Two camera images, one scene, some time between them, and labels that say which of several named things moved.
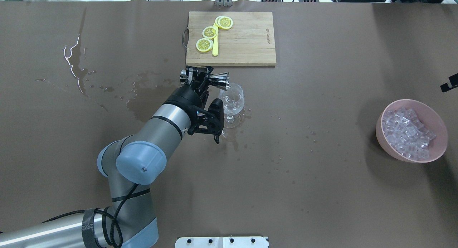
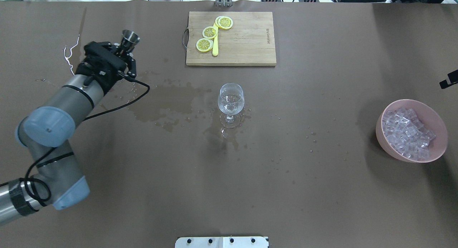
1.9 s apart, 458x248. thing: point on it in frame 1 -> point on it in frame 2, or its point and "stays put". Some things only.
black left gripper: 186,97 -> 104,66
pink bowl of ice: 412,130 stays put
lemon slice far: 224,22 stays put
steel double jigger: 221,81 -> 130,38
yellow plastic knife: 215,47 stays put
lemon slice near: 204,45 stays put
